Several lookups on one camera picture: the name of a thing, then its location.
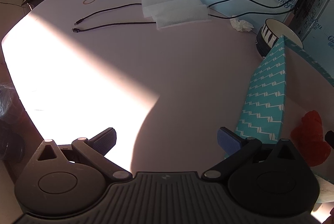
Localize crumpled white tissue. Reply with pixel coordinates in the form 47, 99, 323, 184
230, 18, 254, 32

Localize black usb cable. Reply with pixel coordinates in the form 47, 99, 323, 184
73, 3, 143, 26
71, 21, 157, 33

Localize red flower object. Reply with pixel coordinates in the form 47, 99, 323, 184
290, 111, 331, 167

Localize black usb cable upper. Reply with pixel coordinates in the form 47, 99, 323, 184
73, 3, 143, 26

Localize teal patterned gift box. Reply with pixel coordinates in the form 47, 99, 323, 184
224, 34, 334, 159

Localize white foam packing sheets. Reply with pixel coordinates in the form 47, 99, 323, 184
141, 0, 209, 30

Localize black usb cable lower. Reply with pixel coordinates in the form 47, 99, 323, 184
71, 21, 157, 33

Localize black white striped bowl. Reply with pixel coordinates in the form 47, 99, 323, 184
255, 18, 304, 58

